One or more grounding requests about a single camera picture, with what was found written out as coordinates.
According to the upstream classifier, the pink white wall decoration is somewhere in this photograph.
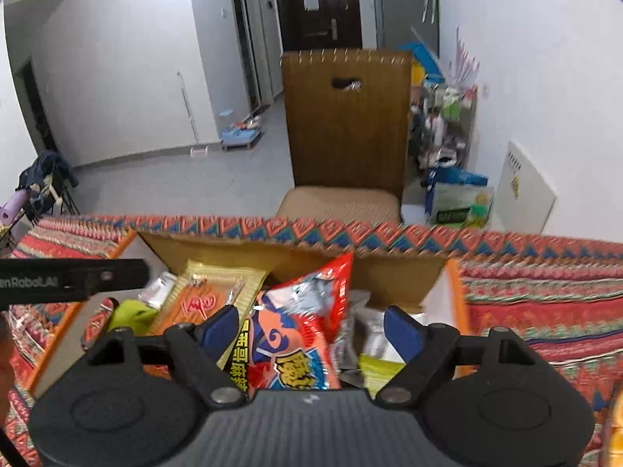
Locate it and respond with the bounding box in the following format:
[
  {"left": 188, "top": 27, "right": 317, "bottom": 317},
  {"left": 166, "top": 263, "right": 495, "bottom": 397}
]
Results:
[{"left": 450, "top": 26, "right": 482, "bottom": 91}]

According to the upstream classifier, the red blue chips bag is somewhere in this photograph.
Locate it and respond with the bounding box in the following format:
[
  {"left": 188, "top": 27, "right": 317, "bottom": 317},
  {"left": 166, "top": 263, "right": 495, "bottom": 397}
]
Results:
[{"left": 226, "top": 252, "right": 354, "bottom": 391}]

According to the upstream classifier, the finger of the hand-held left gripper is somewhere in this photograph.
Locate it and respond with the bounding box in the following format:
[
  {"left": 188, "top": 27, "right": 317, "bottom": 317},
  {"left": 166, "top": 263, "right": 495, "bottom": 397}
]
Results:
[{"left": 92, "top": 259, "right": 149, "bottom": 298}]

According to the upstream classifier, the orange snack packet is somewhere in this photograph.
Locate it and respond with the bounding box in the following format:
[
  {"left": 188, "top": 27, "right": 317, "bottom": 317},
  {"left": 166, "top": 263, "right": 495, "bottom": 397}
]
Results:
[{"left": 155, "top": 259, "right": 269, "bottom": 337}]

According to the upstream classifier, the red patterned tablecloth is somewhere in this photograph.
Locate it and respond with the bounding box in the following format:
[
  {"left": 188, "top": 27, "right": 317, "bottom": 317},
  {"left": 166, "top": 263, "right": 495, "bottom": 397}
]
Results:
[{"left": 0, "top": 211, "right": 623, "bottom": 467}]

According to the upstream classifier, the dark entrance door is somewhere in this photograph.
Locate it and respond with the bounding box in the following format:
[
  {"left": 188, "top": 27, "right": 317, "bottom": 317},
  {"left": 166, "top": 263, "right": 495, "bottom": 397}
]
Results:
[{"left": 273, "top": 0, "right": 363, "bottom": 53}]

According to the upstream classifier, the long green snack packet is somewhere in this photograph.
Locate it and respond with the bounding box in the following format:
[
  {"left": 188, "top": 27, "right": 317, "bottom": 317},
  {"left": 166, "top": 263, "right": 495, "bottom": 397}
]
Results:
[{"left": 107, "top": 300, "right": 160, "bottom": 337}]

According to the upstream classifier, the white panel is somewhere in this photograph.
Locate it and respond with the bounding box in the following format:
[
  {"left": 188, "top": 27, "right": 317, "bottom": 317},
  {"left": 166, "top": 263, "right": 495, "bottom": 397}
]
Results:
[{"left": 491, "top": 141, "right": 558, "bottom": 234}]

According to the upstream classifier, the white floor mop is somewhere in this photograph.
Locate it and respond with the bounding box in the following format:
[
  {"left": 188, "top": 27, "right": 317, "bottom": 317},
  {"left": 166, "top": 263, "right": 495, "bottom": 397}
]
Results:
[{"left": 176, "top": 72, "right": 211, "bottom": 157}]

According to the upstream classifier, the dark interior door frame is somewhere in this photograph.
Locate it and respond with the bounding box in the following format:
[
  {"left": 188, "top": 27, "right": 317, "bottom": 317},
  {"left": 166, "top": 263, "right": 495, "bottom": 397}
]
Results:
[{"left": 229, "top": 0, "right": 274, "bottom": 108}]

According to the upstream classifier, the low shoe trolley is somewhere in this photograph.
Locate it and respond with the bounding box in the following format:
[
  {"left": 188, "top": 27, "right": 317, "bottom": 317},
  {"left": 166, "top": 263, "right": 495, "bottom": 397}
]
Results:
[{"left": 220, "top": 114, "right": 266, "bottom": 153}]

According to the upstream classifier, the white green bag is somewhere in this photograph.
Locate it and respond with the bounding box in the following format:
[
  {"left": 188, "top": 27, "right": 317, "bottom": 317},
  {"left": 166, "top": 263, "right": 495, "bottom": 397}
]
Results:
[{"left": 431, "top": 182, "right": 495, "bottom": 227}]

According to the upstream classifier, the wire storage rack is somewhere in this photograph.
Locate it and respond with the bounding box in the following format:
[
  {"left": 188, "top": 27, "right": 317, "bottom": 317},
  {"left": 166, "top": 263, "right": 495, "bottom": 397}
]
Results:
[{"left": 409, "top": 75, "right": 478, "bottom": 166}]

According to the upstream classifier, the rack with dark clothes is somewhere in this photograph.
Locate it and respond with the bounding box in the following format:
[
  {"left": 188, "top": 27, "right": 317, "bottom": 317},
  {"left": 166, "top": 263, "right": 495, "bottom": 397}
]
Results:
[{"left": 17, "top": 151, "right": 81, "bottom": 219}]

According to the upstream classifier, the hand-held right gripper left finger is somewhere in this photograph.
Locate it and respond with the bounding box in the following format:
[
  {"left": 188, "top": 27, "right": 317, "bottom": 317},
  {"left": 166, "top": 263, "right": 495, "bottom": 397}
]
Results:
[{"left": 86, "top": 304, "right": 246, "bottom": 409}]

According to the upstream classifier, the grey refrigerator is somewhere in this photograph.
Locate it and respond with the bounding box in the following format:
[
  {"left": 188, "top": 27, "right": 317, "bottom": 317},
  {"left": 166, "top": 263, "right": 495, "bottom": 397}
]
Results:
[{"left": 377, "top": 0, "right": 441, "bottom": 56}]

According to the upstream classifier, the purple yoga mat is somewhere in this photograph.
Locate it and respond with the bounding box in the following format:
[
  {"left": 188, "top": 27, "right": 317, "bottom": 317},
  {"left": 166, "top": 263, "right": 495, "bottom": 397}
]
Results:
[{"left": 0, "top": 190, "right": 25, "bottom": 227}]

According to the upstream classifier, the pile of silver snack packets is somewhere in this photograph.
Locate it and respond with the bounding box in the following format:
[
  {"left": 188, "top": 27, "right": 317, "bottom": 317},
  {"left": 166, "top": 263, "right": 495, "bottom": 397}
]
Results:
[{"left": 139, "top": 271, "right": 407, "bottom": 386}]

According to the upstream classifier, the wooden chair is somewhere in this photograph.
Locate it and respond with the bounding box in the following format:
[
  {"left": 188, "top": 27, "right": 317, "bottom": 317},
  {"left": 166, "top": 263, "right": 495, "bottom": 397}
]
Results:
[{"left": 275, "top": 49, "right": 414, "bottom": 227}]

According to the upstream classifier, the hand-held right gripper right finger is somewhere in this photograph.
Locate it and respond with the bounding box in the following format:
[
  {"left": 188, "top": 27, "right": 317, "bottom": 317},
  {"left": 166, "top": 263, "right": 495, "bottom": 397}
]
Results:
[{"left": 376, "top": 305, "right": 540, "bottom": 408}]

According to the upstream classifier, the blue plastic dustpan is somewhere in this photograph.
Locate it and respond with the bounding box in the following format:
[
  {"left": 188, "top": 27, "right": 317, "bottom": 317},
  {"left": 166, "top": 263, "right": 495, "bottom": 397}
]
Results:
[{"left": 398, "top": 41, "right": 446, "bottom": 81}]

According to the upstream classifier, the red cardboard box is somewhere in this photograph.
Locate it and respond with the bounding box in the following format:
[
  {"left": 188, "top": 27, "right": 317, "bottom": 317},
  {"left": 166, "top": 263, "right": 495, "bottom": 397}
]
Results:
[{"left": 29, "top": 228, "right": 472, "bottom": 400}]

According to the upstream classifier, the narrow yellow-green snack packet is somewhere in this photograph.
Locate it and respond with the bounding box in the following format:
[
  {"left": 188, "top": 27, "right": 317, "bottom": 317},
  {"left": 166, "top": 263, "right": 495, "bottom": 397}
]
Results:
[{"left": 357, "top": 354, "right": 407, "bottom": 398}]

